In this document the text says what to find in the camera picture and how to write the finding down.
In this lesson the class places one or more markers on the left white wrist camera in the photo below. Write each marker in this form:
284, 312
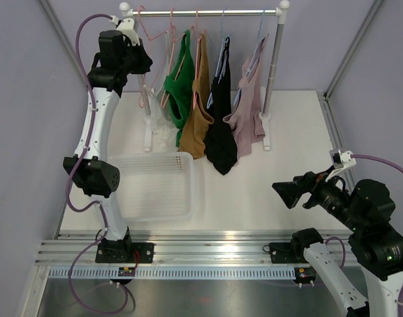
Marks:
126, 27

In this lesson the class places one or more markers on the pink tank top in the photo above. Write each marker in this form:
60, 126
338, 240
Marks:
244, 120

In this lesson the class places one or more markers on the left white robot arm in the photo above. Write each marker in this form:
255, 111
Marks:
120, 54

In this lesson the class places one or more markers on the white metal clothes rack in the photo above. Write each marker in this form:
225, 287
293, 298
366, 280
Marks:
280, 12

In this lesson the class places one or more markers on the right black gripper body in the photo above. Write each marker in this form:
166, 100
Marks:
322, 190

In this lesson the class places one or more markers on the blue hanger under black top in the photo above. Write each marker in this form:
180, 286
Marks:
218, 66

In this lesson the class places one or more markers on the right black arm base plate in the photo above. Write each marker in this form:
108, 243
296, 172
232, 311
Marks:
282, 253

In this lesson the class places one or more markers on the white plastic basket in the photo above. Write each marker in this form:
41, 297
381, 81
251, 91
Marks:
156, 186

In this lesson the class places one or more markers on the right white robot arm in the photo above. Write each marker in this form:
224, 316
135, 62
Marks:
376, 245

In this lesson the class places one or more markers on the pink hanger under brown top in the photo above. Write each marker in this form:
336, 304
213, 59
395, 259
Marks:
200, 36

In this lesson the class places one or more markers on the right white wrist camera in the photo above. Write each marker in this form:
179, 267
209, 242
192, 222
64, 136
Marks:
341, 162

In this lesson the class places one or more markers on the white tank top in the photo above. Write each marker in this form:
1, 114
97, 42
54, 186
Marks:
163, 128

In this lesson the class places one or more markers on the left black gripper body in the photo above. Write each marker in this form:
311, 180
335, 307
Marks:
133, 61

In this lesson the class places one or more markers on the white slotted cable duct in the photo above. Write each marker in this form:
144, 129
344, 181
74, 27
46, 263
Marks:
175, 273

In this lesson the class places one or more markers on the brown tank top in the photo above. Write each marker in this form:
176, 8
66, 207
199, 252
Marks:
199, 121

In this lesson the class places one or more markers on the green tank top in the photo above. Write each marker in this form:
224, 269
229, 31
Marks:
178, 86

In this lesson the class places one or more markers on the aluminium mounting rail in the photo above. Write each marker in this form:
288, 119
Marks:
176, 247

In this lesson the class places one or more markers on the black tank top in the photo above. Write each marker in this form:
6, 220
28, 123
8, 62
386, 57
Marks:
220, 146

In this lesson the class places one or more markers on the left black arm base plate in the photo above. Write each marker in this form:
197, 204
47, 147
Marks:
145, 252

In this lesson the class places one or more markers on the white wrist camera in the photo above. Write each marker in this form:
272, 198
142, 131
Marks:
126, 27
341, 162

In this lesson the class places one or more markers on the blue hanger under pink top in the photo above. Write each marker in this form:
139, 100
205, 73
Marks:
258, 50

